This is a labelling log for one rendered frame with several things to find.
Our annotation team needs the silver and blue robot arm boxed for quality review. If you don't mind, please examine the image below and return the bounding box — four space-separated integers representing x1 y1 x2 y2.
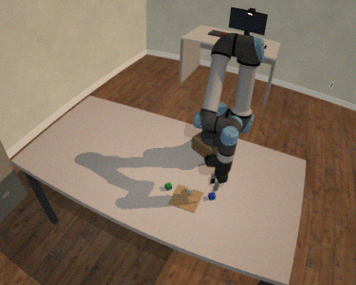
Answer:
193 33 264 156

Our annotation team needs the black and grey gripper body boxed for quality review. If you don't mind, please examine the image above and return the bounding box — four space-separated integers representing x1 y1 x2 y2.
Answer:
204 152 234 183

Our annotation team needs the beige die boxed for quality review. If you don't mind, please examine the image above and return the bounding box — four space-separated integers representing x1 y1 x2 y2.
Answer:
186 186 194 194

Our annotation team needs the green die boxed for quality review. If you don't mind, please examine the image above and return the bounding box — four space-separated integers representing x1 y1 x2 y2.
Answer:
165 182 172 190

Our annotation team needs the blue die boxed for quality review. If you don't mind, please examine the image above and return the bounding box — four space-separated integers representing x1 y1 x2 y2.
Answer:
208 192 216 200

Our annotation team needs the tan square mat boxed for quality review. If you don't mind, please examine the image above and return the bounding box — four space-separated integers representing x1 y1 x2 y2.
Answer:
168 185 203 212

